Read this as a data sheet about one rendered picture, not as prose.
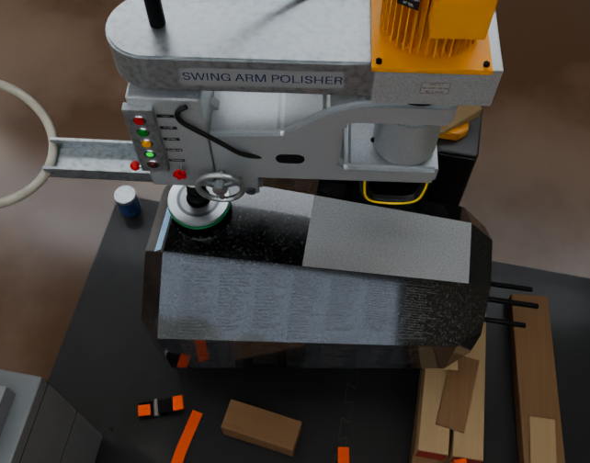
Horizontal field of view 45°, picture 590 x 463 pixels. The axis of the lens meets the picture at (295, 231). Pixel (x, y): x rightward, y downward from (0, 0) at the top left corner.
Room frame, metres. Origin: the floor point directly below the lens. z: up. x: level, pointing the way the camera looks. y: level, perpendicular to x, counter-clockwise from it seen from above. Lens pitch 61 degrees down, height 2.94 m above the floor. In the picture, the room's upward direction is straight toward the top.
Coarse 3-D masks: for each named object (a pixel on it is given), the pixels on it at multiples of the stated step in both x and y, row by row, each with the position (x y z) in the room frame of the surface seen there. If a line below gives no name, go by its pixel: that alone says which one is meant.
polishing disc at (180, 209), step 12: (180, 192) 1.31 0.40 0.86; (228, 192) 1.31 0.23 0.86; (168, 204) 1.26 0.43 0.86; (180, 204) 1.26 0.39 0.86; (216, 204) 1.26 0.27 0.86; (228, 204) 1.26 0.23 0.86; (180, 216) 1.21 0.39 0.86; (192, 216) 1.21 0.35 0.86; (204, 216) 1.21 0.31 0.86; (216, 216) 1.21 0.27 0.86
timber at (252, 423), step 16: (224, 416) 0.72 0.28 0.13; (240, 416) 0.72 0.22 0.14; (256, 416) 0.72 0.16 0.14; (272, 416) 0.71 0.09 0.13; (224, 432) 0.67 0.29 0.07; (240, 432) 0.65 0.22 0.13; (256, 432) 0.65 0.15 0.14; (272, 432) 0.65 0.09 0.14; (288, 432) 0.65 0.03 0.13; (272, 448) 0.61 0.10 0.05; (288, 448) 0.59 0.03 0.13
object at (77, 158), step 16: (64, 144) 1.35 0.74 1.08; (80, 144) 1.35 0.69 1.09; (96, 144) 1.35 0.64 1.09; (112, 144) 1.35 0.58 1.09; (128, 144) 1.34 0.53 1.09; (64, 160) 1.31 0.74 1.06; (80, 160) 1.31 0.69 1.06; (96, 160) 1.31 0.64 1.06; (112, 160) 1.31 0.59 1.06; (128, 160) 1.31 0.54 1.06; (64, 176) 1.24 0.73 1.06; (80, 176) 1.24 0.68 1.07; (96, 176) 1.24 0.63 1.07; (112, 176) 1.24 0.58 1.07; (128, 176) 1.23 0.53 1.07; (144, 176) 1.23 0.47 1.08; (240, 176) 1.22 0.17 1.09
